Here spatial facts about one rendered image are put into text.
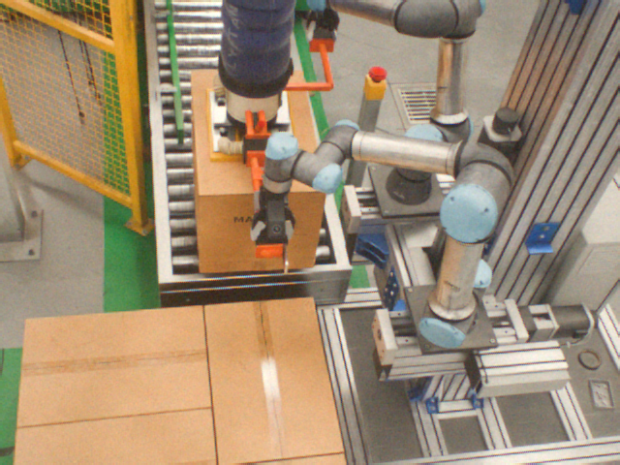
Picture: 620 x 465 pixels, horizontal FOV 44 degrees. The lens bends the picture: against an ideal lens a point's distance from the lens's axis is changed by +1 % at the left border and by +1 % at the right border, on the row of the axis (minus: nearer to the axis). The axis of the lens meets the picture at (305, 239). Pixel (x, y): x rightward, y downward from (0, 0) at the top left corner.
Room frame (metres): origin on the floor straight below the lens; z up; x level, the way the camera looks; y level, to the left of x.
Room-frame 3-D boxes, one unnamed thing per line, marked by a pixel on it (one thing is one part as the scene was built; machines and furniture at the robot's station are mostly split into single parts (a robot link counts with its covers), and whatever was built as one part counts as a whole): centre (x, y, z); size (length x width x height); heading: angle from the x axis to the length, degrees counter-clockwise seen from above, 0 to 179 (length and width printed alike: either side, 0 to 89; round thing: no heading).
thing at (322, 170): (1.32, -0.01, 1.50); 0.11 x 0.11 x 0.08; 70
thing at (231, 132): (1.88, 0.33, 1.10); 0.34 x 0.10 x 0.05; 14
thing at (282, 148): (1.34, 0.09, 1.50); 0.09 x 0.08 x 0.11; 70
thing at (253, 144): (1.66, 0.18, 1.20); 0.10 x 0.08 x 0.06; 104
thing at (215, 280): (1.65, 0.15, 0.58); 0.70 x 0.03 x 0.06; 106
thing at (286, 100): (1.92, 0.15, 1.10); 0.34 x 0.10 x 0.05; 14
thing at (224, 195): (1.90, 0.22, 0.87); 0.60 x 0.40 x 0.40; 15
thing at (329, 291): (1.64, 0.15, 0.47); 0.70 x 0.03 x 0.15; 106
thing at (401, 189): (1.76, -0.31, 1.09); 0.15 x 0.15 x 0.10
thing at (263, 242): (1.32, 0.10, 1.20); 0.08 x 0.07 x 0.05; 14
